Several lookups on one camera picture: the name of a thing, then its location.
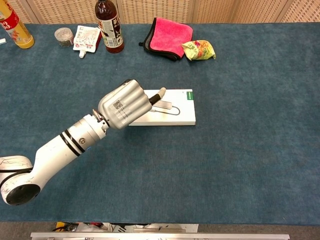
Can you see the white paper box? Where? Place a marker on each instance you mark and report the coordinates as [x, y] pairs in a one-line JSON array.
[[185, 112]]

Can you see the blue felt table cover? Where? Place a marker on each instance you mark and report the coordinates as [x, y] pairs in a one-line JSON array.
[[200, 175]]

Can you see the yellow snack bag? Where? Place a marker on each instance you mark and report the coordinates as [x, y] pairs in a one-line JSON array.
[[200, 50]]

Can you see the aluminium profile rail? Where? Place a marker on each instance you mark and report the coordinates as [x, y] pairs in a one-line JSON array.
[[160, 236]]

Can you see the dark sauce bottle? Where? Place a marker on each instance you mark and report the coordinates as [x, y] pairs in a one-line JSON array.
[[110, 30]]

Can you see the white spout pouch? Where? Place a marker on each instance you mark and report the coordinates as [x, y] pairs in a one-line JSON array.
[[86, 40]]

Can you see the small white block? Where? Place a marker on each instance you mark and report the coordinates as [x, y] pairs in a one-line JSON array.
[[2, 41]]

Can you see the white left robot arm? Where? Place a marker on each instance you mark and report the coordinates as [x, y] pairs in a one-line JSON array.
[[55, 155]]

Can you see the orange juice bottle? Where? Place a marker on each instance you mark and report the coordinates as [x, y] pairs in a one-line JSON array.
[[17, 35]]

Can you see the woven folding screen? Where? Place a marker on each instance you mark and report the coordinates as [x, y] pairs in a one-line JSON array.
[[212, 10]]

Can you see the pink microfiber cloth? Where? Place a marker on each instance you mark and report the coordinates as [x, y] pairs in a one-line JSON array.
[[170, 35]]

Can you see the small clear jar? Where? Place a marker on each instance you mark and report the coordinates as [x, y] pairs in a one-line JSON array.
[[63, 37]]

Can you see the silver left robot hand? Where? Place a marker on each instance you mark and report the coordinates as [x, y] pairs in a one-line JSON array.
[[125, 105]]

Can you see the dark red packet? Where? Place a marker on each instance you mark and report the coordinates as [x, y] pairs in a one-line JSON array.
[[99, 38]]

